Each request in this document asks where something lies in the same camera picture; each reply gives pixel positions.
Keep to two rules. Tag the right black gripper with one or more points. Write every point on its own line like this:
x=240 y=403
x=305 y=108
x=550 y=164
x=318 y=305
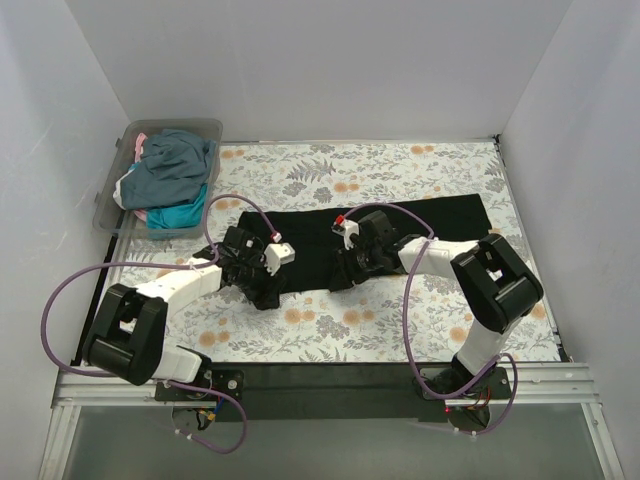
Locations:
x=345 y=270

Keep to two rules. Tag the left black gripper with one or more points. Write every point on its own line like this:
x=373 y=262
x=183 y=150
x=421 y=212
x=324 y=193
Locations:
x=262 y=288

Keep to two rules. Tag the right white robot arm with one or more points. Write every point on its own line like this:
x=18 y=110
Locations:
x=499 y=287

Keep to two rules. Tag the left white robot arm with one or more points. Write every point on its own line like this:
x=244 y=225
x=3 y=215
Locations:
x=127 y=337

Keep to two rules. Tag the floral table mat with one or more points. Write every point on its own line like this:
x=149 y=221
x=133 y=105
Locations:
x=383 y=319

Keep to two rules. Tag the turquoise shirt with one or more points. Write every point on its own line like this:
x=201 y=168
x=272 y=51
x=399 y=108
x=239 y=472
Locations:
x=185 y=215

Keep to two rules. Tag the teal blue shirt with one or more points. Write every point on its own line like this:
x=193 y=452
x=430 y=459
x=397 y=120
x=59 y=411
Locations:
x=172 y=169

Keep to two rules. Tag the pink white garment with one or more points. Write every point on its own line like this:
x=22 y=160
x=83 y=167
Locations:
x=139 y=147

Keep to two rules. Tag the clear plastic bin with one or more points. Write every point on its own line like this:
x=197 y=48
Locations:
x=110 y=218

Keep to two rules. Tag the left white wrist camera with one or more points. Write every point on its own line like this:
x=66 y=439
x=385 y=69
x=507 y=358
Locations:
x=277 y=253

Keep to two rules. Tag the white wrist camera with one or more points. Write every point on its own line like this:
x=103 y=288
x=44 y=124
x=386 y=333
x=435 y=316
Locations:
x=277 y=253
x=345 y=228

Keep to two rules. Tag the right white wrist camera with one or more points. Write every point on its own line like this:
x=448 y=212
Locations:
x=345 y=228

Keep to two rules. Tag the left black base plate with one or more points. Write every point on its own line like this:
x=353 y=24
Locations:
x=226 y=381

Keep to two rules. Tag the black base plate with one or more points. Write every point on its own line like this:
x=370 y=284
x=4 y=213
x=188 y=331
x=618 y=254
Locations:
x=446 y=384
x=226 y=381

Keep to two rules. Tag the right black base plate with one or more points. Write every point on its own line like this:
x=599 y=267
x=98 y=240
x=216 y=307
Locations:
x=446 y=384

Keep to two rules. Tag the aluminium frame rail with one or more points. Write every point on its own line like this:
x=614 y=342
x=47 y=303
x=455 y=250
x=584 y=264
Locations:
x=333 y=421

